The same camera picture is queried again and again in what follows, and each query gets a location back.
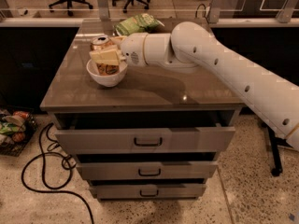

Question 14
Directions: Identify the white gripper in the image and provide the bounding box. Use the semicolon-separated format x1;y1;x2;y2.
90;33;148;67

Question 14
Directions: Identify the orange soda can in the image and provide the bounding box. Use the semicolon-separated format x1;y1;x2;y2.
90;36;119;75

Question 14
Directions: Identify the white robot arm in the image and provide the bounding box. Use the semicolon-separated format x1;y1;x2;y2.
90;21;299;149

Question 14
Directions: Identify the white ceramic bowl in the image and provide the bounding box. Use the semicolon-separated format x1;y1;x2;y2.
86;60;128;87

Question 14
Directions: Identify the green chip bag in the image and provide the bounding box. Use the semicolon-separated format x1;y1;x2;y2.
114;13;164;35

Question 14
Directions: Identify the top grey drawer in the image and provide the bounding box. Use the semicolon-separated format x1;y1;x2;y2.
55;127;235;154

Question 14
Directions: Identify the grey drawer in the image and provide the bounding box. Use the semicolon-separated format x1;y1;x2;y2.
91;183;206;201
78;161;217;180
55;127;235;154

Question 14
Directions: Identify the grey drawer cabinet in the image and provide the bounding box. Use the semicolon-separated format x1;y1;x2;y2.
40;21;243;188

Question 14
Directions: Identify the middle grey drawer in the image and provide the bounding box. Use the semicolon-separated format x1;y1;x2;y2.
78;161;217;180

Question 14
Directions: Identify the bottom grey drawer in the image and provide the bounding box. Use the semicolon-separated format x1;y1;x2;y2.
91;183;206;201

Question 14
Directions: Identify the black stand leg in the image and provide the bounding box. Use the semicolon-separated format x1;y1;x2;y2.
262;122;294;177

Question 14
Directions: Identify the grey metal post left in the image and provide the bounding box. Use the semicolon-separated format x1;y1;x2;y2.
97;0;110;21

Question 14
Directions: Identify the grey metal post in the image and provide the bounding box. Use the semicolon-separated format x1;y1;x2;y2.
208;0;228;23
97;0;110;21

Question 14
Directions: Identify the grey metal post right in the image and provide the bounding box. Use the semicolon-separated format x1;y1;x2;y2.
208;0;228;23

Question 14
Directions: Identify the black floor cable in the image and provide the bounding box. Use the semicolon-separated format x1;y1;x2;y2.
21;122;95;224

